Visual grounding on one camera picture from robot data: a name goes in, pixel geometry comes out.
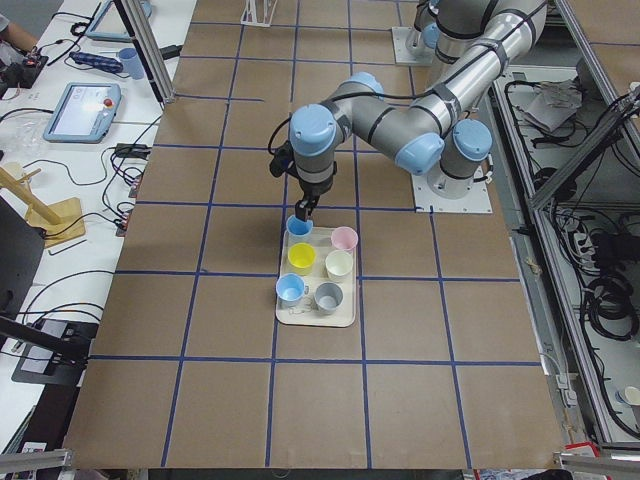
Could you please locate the teach pendant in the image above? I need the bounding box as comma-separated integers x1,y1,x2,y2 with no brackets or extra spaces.
43,82,122,144
86,1,131,43

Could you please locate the aluminium frame post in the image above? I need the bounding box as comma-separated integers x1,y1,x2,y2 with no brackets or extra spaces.
114,0,175,105

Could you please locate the grey plastic cup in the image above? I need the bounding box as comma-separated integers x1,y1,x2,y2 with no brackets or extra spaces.
314,282,344,315

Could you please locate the teach pendant far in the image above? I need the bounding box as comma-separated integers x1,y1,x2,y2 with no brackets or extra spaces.
86,1,131,43

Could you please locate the blue cup middle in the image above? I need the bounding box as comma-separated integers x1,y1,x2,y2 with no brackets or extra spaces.
286,215,314,246

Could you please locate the black power adapter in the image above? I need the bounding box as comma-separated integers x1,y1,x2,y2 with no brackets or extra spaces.
114,143,151,159

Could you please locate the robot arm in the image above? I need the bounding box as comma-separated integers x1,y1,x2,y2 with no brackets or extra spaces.
271,1,547,221

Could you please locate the pink plastic cup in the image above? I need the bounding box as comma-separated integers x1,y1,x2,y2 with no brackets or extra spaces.
330,226,359,252

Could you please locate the wooden stand on desk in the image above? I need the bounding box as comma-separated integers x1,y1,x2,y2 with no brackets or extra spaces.
1,168,86,248

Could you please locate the blue cup on desk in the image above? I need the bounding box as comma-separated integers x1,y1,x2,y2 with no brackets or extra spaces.
118,47,145,80

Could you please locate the yellow plastic cup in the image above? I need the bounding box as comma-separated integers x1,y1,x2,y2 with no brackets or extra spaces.
287,242,316,276

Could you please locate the blue cup near tray corner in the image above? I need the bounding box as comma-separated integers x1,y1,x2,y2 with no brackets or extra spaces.
275,273,306,308

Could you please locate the teach pendant near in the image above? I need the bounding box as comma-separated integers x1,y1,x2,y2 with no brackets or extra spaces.
43,82,122,144

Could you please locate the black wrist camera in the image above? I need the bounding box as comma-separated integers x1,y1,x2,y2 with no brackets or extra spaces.
269,141,295,178

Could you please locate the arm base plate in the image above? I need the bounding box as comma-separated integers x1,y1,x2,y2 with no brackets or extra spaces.
391,26,434,67
411,154,494,214

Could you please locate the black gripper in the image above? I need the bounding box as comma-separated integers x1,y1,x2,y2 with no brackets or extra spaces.
295,178,333,221

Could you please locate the cream plastic tray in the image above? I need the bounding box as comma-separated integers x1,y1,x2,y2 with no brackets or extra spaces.
275,227,357,327

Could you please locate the pale green plastic cup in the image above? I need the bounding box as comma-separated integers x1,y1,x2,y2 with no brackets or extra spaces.
325,250,354,283

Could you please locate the white wire cup rack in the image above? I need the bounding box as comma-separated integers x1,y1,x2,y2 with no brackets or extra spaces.
240,0,278,28

